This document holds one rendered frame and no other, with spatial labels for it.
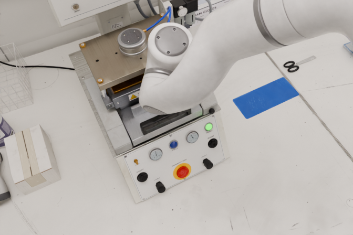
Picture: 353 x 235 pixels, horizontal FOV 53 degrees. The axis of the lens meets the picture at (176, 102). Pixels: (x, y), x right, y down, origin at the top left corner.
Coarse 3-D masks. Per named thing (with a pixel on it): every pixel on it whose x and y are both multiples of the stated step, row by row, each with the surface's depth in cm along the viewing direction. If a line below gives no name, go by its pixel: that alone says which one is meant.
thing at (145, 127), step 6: (168, 114) 96; (174, 114) 96; (180, 114) 98; (150, 120) 95; (156, 120) 95; (162, 120) 96; (168, 120) 97; (144, 126) 94; (150, 126) 95; (144, 132) 96
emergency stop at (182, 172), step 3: (180, 168) 108; (183, 168) 108; (186, 168) 108; (177, 171) 108; (180, 171) 108; (183, 171) 108; (186, 171) 109; (177, 174) 108; (180, 174) 108; (183, 174) 109; (186, 174) 109; (180, 177) 109; (183, 177) 109
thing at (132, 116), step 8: (136, 104) 98; (120, 112) 102; (128, 112) 102; (136, 112) 99; (144, 112) 101; (192, 112) 100; (200, 112) 102; (128, 120) 100; (136, 120) 100; (144, 120) 100; (176, 120) 99; (184, 120) 101; (128, 128) 99; (136, 128) 98; (152, 128) 98; (160, 128) 98; (168, 128) 100; (136, 136) 97; (144, 136) 97; (152, 136) 99; (136, 144) 98
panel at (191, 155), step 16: (192, 128) 104; (160, 144) 102; (192, 144) 107; (208, 144) 109; (128, 160) 100; (144, 160) 102; (160, 160) 104; (176, 160) 107; (192, 160) 109; (224, 160) 114; (160, 176) 107; (176, 176) 109; (144, 192) 107
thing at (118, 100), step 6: (138, 84) 97; (126, 90) 96; (132, 90) 96; (138, 90) 96; (102, 96) 97; (114, 96) 95; (120, 96) 95; (126, 96) 96; (132, 96) 97; (138, 96) 98; (108, 102) 95; (114, 102) 95; (120, 102) 97; (126, 102) 98; (108, 108) 96
